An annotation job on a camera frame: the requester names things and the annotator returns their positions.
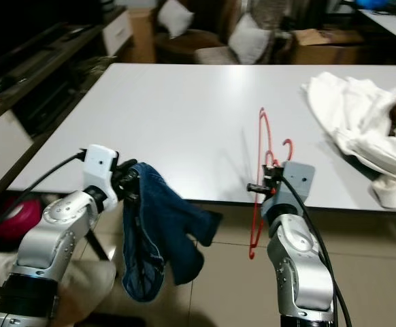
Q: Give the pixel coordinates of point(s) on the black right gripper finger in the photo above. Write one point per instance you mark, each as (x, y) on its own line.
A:
(259, 187)
(270, 174)

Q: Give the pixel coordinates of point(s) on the red heart-shaped clothes hanger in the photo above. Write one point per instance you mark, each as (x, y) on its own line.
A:
(260, 146)

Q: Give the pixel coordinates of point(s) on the blue denim shorts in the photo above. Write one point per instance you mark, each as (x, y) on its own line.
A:
(157, 231)

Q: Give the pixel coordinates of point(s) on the white long shirt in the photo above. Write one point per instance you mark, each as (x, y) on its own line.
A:
(348, 112)

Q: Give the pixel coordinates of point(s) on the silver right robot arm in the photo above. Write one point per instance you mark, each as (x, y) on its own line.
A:
(293, 262)

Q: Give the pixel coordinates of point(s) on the magenta round plastic object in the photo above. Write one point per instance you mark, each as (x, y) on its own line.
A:
(18, 221)

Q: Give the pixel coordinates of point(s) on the grey upholstered chair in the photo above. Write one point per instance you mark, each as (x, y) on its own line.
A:
(215, 56)

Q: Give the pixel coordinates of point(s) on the dark sideboard with white drawers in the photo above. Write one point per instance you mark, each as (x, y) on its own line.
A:
(48, 68)

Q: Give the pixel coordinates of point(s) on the white pillow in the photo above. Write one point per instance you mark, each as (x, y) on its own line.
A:
(174, 19)
(249, 41)

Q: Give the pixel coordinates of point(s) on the plain cardboard box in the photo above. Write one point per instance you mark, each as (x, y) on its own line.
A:
(327, 51)

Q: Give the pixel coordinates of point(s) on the brown chair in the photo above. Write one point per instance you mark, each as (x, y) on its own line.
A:
(191, 42)

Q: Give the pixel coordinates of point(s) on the white side table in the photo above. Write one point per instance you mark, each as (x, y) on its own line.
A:
(395, 27)

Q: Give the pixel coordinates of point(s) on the blue object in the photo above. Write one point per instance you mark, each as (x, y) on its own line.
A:
(375, 3)

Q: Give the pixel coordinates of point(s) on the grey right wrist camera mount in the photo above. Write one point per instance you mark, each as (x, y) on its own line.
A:
(300, 178)

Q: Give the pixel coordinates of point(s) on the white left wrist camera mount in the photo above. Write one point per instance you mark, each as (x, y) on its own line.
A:
(101, 167)

